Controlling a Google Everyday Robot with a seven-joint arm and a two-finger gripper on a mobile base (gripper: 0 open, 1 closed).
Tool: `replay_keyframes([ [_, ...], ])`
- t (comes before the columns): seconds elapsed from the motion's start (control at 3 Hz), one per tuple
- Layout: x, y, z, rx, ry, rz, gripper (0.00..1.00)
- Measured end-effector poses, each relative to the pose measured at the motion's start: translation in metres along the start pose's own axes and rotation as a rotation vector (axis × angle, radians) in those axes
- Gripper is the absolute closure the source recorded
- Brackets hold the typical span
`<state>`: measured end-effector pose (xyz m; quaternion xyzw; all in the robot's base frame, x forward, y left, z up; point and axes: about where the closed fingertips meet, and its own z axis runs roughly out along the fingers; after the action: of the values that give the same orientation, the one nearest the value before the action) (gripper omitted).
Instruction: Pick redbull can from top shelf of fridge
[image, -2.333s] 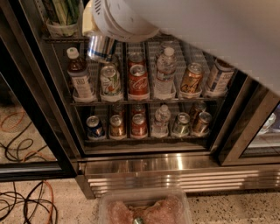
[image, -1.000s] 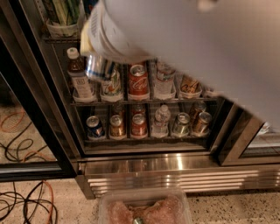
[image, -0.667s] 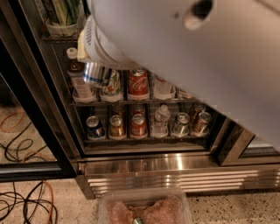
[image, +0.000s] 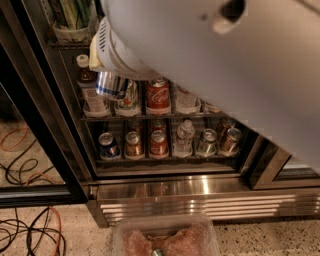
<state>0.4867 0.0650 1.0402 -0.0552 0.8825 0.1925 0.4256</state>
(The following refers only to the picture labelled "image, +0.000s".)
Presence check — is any orange can bottom front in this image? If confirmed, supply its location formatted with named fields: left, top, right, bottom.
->
left=125, top=131, right=144, bottom=157

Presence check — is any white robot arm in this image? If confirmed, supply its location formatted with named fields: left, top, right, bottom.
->
left=92, top=0, right=320, bottom=171

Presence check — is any green tall can top shelf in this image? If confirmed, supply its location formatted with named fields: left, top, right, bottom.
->
left=48, top=0, right=92, bottom=30

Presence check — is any fridge sliding door right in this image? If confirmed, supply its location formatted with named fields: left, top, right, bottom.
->
left=249, top=136, right=320, bottom=190

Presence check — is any silver green can bottom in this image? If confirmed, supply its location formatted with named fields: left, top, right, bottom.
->
left=197, top=128, right=217, bottom=155

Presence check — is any clear plastic food container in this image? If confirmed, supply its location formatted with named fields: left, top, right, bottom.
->
left=112, top=214, right=220, bottom=256

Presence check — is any water bottle middle shelf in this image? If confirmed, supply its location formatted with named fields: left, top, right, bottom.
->
left=175, top=86, right=201, bottom=114

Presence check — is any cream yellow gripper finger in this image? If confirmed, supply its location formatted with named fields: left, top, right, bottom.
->
left=89, top=34, right=105, bottom=72

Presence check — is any black cable on floor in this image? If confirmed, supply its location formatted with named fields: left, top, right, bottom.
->
left=0, top=207, right=67, bottom=256

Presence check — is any orange can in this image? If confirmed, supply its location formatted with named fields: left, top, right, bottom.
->
left=125, top=131, right=144, bottom=157
left=128, top=119, right=143, bottom=134

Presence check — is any blue can bottom shelf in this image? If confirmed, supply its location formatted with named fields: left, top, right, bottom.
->
left=98, top=132, right=120, bottom=159

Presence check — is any white green can front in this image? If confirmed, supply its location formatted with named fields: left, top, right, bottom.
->
left=116, top=80, right=139, bottom=110

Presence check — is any small water bottle bottom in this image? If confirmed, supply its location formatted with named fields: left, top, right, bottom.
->
left=173, top=119, right=195, bottom=158

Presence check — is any orange can middle shelf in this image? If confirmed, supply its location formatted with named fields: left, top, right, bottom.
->
left=205, top=103, right=220, bottom=113

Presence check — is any red can bottom rear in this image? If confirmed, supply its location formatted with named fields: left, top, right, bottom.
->
left=150, top=119, right=166, bottom=132

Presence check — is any red can bottom front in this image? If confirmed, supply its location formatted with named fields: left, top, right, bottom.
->
left=150, top=130, right=169, bottom=158

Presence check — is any stainless steel fridge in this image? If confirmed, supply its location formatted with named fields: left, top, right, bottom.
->
left=19, top=0, right=320, bottom=229

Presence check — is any blue silver redbull can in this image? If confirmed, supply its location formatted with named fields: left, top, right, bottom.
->
left=96, top=71, right=129, bottom=101

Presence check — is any gold can bottom rear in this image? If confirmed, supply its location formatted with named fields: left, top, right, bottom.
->
left=216, top=117, right=236, bottom=135

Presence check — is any orange cable on floor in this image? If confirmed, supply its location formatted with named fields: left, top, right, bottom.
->
left=46, top=205, right=64, bottom=256

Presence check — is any orange can bottom rear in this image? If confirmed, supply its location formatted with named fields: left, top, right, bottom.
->
left=128, top=119, right=143, bottom=134

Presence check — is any black fridge door left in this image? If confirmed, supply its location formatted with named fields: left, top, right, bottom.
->
left=0, top=0, right=90, bottom=208

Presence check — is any red coke can front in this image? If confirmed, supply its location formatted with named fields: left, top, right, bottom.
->
left=147, top=78, right=169, bottom=110

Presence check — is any tea bottle left middle shelf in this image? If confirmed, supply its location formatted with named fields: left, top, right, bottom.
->
left=76, top=54, right=107, bottom=113

